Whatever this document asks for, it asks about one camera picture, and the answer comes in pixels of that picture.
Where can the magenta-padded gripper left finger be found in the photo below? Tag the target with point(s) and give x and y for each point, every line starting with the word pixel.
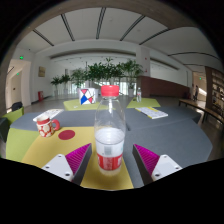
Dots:
pixel 60 166

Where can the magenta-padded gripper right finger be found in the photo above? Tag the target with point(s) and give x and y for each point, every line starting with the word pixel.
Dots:
pixel 166 166

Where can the clear red-capped water bottle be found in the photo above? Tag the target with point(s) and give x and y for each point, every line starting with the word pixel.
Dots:
pixel 109 143

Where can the flat round red coaster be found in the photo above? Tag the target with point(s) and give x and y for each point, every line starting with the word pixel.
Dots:
pixel 66 134

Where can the red and white patterned mug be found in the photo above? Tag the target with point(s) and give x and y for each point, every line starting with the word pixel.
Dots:
pixel 45 127

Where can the yellow and white booklet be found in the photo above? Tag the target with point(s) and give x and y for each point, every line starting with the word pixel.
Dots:
pixel 151 112

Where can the long wooden bench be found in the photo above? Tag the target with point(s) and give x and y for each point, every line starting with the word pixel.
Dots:
pixel 203 111

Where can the dark grey chair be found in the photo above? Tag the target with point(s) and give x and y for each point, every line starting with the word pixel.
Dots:
pixel 3 128

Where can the lime green chair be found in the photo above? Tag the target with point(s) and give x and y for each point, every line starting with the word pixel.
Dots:
pixel 13 116

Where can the red fire equipment box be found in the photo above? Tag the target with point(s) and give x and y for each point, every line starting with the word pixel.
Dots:
pixel 40 96

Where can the black backpack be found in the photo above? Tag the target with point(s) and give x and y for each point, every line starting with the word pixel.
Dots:
pixel 16 106

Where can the white cube red blue triangles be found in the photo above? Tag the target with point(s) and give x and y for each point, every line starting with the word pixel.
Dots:
pixel 87 96

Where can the person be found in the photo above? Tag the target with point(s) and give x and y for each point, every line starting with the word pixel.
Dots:
pixel 196 92

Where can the wooden shelf unit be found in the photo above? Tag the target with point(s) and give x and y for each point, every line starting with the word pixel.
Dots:
pixel 216 90

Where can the row of potted green plants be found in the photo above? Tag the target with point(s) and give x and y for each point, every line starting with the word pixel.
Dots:
pixel 100 71

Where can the green exit sign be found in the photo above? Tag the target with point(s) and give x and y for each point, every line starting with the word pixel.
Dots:
pixel 21 57

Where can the yellowish framed wall picture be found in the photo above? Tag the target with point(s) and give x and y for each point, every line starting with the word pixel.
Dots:
pixel 41 71

